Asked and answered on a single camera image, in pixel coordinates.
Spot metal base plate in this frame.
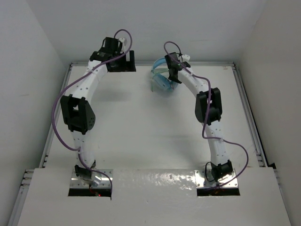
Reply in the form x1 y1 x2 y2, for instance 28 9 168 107
195 169 238 189
70 170 111 189

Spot green headphone cable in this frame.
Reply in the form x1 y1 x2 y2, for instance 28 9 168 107
150 67 176 92

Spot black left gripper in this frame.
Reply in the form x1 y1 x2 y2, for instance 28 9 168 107
109 50 135 73

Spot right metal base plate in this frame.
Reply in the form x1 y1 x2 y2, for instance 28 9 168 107
195 169 238 189

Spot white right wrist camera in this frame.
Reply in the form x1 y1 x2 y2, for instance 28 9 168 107
179 54 190 62

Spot light blue headphones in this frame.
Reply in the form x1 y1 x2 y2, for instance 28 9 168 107
150 58 177 92

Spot white front cover board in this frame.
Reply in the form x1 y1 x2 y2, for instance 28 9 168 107
18 168 290 226

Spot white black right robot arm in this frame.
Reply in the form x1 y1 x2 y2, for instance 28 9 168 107
165 52 233 182

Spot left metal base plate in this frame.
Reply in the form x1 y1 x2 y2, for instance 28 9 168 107
70 170 111 189

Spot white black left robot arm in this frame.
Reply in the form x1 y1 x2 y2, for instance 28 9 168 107
60 37 136 187

